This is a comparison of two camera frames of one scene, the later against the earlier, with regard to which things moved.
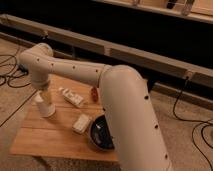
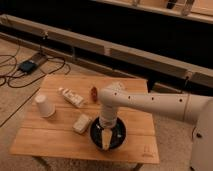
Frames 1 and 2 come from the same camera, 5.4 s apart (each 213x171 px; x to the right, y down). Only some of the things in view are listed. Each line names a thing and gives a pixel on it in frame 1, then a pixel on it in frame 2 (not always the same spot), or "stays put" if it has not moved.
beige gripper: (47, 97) → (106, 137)
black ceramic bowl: (101, 134) stays put
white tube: (72, 97) stays put
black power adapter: (22, 68) stays put
